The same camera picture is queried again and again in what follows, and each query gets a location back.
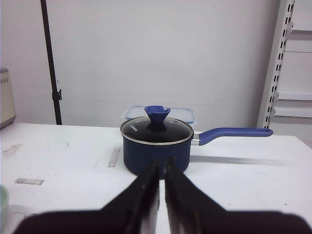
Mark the glass lid with blue knob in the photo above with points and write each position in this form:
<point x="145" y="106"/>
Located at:
<point x="155" y="127"/>

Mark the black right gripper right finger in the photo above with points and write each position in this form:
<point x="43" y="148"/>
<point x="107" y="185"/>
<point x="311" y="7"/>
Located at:
<point x="190" y="211"/>

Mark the dark blue saucepan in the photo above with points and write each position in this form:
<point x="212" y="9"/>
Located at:
<point x="137" y="156"/>

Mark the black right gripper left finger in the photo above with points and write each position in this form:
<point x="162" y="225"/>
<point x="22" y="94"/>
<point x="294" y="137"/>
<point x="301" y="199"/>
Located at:
<point x="133" y="211"/>

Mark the white slotted shelf upright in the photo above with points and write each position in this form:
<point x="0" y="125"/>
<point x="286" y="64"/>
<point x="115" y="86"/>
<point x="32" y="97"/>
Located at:
<point x="287" y="96"/>

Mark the cream and chrome toaster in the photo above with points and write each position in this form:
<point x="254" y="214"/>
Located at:
<point x="7" y="107"/>

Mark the clear plastic food container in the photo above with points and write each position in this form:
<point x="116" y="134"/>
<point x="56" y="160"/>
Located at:
<point x="183" y="114"/>

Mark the black tripod pole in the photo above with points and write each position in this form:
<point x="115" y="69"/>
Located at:
<point x="56" y="93"/>

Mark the green bowl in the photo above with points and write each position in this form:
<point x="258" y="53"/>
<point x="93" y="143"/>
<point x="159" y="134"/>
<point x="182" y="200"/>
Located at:
<point x="4" y="200"/>

